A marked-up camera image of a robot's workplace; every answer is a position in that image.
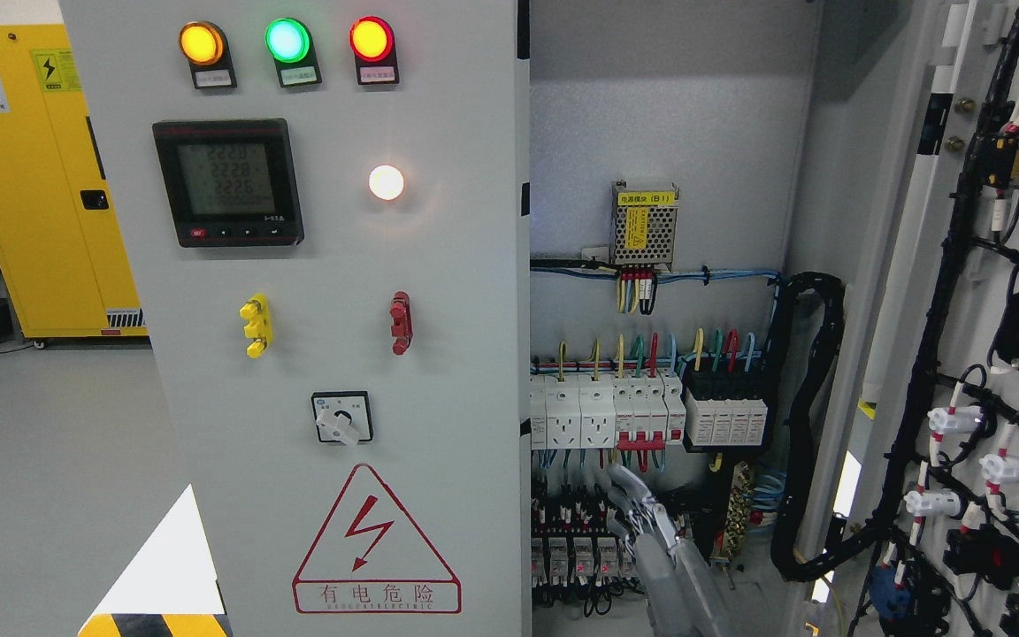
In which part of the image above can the grey cabinet door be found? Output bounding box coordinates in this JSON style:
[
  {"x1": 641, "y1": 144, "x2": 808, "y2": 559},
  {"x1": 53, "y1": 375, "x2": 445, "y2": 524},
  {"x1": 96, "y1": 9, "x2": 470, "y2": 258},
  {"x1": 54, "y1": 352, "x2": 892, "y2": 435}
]
[
  {"x1": 61, "y1": 1, "x2": 531, "y2": 636},
  {"x1": 797, "y1": 1, "x2": 1019, "y2": 636}
]

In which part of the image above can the dark grey robot hand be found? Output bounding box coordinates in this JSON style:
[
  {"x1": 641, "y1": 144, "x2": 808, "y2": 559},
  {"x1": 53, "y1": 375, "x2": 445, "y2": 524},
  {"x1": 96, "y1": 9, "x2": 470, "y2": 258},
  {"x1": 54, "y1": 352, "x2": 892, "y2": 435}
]
[{"x1": 607, "y1": 463, "x2": 739, "y2": 636}]

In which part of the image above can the black digital power meter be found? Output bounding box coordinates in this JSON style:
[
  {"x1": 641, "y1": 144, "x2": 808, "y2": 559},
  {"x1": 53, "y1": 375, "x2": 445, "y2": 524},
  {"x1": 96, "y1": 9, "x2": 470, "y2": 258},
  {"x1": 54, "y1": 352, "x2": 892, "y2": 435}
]
[{"x1": 152, "y1": 118, "x2": 306, "y2": 249}]

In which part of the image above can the red indicator lamp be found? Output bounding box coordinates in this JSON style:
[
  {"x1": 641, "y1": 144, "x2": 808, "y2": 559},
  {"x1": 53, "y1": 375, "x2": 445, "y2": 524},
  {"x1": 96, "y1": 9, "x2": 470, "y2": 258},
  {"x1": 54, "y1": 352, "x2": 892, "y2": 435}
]
[{"x1": 348, "y1": 16, "x2": 399, "y2": 86}]

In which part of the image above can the amber indicator lamp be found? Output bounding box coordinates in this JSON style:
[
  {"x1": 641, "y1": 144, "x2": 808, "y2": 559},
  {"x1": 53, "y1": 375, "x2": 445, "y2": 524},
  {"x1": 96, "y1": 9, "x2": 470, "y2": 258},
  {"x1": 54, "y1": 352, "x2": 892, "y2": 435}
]
[{"x1": 179, "y1": 21, "x2": 237, "y2": 89}]

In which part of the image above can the yellow terminal post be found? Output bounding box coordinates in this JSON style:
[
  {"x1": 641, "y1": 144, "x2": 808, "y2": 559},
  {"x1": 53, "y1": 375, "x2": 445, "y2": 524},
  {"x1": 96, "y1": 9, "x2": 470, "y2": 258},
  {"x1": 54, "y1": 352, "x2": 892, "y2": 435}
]
[{"x1": 239, "y1": 294, "x2": 274, "y2": 359}]

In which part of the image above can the perforated metal power supply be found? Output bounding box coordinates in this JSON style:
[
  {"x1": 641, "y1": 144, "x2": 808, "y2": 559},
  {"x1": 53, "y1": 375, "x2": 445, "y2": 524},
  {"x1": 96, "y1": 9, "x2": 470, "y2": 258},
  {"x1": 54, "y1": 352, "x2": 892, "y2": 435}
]
[{"x1": 610, "y1": 180, "x2": 680, "y2": 270}]

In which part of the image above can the black surge protector block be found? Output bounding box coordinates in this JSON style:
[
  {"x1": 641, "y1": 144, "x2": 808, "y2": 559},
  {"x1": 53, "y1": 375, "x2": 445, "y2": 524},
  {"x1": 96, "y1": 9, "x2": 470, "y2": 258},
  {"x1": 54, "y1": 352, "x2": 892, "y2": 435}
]
[{"x1": 683, "y1": 363, "x2": 771, "y2": 453}]

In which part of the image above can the yellow safety cabinet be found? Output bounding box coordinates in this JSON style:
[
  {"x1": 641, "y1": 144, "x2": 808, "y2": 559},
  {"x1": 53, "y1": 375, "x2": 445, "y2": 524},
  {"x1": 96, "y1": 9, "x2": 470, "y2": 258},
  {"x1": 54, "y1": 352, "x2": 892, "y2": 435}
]
[{"x1": 0, "y1": 25, "x2": 147, "y2": 340}]

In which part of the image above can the black relay terminal row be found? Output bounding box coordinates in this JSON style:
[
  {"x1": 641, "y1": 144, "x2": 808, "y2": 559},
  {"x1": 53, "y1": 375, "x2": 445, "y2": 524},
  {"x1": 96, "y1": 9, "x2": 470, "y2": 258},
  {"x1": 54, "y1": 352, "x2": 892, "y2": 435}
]
[{"x1": 531, "y1": 487, "x2": 696, "y2": 611}]

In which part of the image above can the green indicator lamp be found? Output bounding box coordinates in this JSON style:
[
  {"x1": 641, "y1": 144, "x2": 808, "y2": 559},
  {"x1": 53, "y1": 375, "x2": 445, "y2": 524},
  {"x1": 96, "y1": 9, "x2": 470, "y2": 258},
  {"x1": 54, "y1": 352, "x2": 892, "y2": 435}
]
[{"x1": 265, "y1": 17, "x2": 322, "y2": 88}]

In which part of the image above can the white socket breaker row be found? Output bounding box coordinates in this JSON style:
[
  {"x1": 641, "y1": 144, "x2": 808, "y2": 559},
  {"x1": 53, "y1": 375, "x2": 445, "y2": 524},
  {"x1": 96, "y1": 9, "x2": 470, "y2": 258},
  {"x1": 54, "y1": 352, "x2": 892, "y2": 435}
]
[{"x1": 529, "y1": 370, "x2": 685, "y2": 452}]

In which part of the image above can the white indicator lamp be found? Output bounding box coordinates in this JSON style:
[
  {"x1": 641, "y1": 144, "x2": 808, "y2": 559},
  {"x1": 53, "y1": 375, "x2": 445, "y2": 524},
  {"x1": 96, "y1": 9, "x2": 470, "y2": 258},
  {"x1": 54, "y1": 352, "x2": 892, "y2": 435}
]
[{"x1": 369, "y1": 165, "x2": 407, "y2": 202}]

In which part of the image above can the red terminal post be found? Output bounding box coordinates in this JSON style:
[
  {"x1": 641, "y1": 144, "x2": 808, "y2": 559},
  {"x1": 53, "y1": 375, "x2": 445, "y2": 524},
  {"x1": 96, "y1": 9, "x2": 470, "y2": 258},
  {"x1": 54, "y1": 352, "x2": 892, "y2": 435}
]
[{"x1": 389, "y1": 291, "x2": 413, "y2": 356}]

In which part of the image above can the red electric warning sticker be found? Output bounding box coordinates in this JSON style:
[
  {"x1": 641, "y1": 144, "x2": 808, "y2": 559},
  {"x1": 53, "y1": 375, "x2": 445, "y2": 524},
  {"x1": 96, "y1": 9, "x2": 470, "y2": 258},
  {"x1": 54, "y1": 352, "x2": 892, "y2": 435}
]
[{"x1": 294, "y1": 464, "x2": 462, "y2": 614}]

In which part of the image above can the black corrugated cable conduit right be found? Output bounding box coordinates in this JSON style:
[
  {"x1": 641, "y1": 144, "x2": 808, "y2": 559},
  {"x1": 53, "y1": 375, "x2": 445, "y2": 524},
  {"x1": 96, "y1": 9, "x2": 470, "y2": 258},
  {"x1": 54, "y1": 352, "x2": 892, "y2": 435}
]
[{"x1": 762, "y1": 272, "x2": 864, "y2": 583}]

